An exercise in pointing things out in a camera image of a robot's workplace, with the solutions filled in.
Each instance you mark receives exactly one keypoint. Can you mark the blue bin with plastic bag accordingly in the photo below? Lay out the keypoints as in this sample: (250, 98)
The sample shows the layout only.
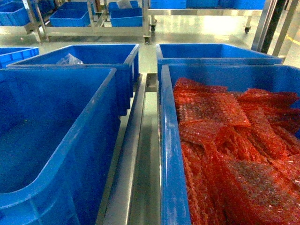
(123, 57)

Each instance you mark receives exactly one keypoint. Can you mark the blue bin behind red bags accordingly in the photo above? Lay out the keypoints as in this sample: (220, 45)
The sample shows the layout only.
(208, 54)

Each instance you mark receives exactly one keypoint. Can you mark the steel roller shelf rack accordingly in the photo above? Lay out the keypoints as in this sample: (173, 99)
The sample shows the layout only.
(134, 187)

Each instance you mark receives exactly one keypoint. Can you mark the empty blue front bin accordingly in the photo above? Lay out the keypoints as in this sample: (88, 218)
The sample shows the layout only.
(58, 128)

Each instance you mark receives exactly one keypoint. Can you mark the blue bin with red bags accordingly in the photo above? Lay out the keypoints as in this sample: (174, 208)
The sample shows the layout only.
(275, 78)

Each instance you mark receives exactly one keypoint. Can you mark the clear plastic bag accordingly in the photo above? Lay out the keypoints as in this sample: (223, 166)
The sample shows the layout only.
(69, 59)

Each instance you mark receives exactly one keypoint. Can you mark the red bubble wrap bags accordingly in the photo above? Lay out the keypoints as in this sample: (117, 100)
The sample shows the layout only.
(241, 154)

